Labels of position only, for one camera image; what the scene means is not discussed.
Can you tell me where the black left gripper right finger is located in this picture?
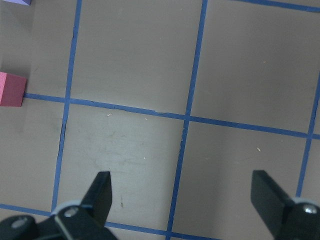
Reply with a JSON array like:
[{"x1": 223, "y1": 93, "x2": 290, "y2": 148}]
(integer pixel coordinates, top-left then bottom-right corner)
[{"x1": 250, "y1": 170, "x2": 320, "y2": 240}]

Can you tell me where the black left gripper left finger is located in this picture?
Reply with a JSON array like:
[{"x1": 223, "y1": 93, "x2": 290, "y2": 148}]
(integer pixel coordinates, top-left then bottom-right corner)
[{"x1": 54, "y1": 171, "x2": 112, "y2": 240}]

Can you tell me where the purple foam block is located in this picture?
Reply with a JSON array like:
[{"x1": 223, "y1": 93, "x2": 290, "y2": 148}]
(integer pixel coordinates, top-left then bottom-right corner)
[{"x1": 3, "y1": 0, "x2": 31, "y2": 6}]

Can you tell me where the pink foam block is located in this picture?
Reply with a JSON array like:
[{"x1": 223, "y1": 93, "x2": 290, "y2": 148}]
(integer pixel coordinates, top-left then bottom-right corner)
[{"x1": 0, "y1": 72, "x2": 27, "y2": 107}]

